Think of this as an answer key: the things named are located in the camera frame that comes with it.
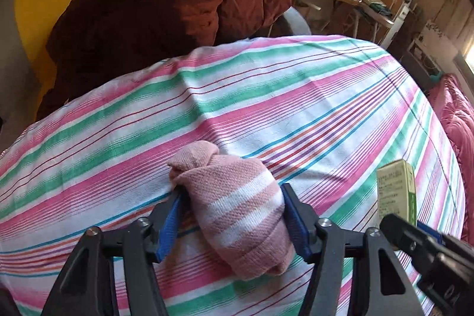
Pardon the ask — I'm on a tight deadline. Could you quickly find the striped tablecloth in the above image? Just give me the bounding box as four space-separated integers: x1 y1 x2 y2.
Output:
0 35 467 316

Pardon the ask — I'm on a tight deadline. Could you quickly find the pink blanket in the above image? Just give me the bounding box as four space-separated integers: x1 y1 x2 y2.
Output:
427 73 474 224

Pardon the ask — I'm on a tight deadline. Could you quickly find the pink striped sock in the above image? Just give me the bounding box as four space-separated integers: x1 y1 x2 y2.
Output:
166 140 297 280

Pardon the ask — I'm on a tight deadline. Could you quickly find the grey chair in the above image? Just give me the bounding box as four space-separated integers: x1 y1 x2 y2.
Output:
267 7 313 39

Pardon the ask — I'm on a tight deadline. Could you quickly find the small green and cream box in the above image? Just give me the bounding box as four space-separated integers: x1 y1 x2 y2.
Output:
376 159 418 228

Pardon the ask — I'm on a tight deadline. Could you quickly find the dark red padded jacket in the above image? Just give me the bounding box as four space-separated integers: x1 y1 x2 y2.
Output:
37 0 295 120

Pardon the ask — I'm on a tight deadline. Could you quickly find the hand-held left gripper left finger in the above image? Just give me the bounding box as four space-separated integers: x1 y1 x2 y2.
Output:
41 186 191 316

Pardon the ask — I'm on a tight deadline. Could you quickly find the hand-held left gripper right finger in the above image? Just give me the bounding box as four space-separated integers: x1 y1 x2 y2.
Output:
280 183 425 316

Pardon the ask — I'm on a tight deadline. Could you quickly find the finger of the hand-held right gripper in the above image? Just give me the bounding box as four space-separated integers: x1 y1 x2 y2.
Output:
417 222 443 244
379 214 445 268

